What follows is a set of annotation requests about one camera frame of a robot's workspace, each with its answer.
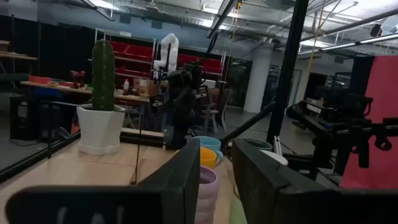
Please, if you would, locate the green and white mug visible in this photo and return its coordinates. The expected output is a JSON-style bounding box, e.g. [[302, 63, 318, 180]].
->
[[229, 192, 248, 224]]

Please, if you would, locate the grey chair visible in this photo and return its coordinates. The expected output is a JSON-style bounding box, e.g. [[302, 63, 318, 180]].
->
[[201, 88, 233, 134]]

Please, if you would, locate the light blue mug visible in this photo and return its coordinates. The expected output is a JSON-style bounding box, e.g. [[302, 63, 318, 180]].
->
[[192, 135, 224, 160]]

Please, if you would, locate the lilac ribbed mug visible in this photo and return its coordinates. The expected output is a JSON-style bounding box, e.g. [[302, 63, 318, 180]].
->
[[194, 164, 220, 224]]

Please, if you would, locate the white faceted planter pot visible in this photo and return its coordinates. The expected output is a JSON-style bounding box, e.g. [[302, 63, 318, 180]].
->
[[76, 105, 126, 156]]

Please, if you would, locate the yellow mug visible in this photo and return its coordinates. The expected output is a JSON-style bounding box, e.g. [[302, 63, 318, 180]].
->
[[174, 146, 219, 170]]

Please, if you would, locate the white concrete column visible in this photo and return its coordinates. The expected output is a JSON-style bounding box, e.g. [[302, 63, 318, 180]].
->
[[243, 46, 275, 114]]

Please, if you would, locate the wooden workbench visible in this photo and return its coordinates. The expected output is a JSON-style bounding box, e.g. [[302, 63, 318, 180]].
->
[[20, 80, 150, 104]]

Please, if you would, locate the black cabinet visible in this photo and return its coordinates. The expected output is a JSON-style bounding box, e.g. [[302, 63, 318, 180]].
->
[[9, 94, 40, 141]]

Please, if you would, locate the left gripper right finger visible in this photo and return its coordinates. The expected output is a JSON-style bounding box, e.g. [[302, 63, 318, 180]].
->
[[231, 138, 398, 224]]

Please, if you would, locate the green cactus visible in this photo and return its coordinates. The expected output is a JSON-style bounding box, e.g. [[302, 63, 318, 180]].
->
[[91, 39, 116, 112]]

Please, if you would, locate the cardboard box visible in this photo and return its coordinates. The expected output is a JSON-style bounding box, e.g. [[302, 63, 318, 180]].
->
[[133, 77, 160, 97]]

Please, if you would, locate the metal shelving with red bins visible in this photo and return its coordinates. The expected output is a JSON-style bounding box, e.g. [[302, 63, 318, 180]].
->
[[95, 28, 227, 91]]

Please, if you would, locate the blue speckled mug brown inside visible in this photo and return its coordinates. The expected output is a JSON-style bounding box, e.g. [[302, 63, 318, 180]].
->
[[241, 138, 274, 152]]

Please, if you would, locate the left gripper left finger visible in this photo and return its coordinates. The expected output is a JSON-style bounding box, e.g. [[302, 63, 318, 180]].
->
[[5, 138, 201, 224]]

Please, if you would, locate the red fabric panel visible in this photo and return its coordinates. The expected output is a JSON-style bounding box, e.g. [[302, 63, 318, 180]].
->
[[338, 55, 398, 189]]

